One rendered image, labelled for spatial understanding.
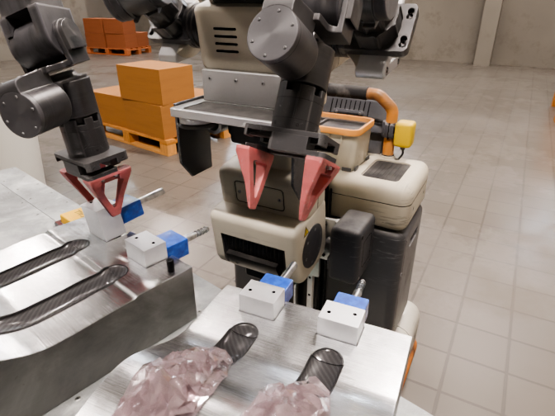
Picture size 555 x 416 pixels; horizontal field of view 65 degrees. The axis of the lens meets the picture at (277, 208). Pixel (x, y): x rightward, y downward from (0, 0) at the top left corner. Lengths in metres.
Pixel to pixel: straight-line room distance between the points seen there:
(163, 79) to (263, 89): 2.96
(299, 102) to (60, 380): 0.42
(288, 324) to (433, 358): 1.30
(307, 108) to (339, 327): 0.26
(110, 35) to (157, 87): 7.96
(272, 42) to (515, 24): 9.89
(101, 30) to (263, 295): 11.38
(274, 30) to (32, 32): 0.33
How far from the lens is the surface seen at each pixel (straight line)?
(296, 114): 0.50
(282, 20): 0.46
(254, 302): 0.57
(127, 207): 0.72
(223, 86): 0.87
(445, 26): 10.42
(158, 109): 3.80
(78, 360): 0.58
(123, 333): 0.60
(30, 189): 1.23
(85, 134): 0.66
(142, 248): 0.62
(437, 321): 2.00
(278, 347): 0.53
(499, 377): 1.85
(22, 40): 0.67
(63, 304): 0.62
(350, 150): 1.14
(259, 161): 0.54
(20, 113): 0.61
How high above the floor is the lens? 1.23
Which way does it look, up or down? 26 degrees down
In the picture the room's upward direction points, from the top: straight up
